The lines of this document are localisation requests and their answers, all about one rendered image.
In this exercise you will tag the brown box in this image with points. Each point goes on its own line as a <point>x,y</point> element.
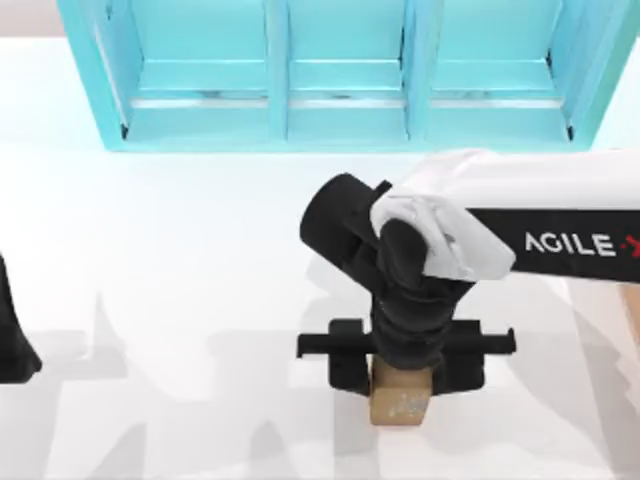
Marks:
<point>399,400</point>

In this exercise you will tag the tan object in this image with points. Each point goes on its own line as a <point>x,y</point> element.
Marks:
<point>632,310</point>

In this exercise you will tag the light blue rack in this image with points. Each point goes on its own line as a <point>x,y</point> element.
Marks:
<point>345,125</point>

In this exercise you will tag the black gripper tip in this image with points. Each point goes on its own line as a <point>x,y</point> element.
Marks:
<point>14,345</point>

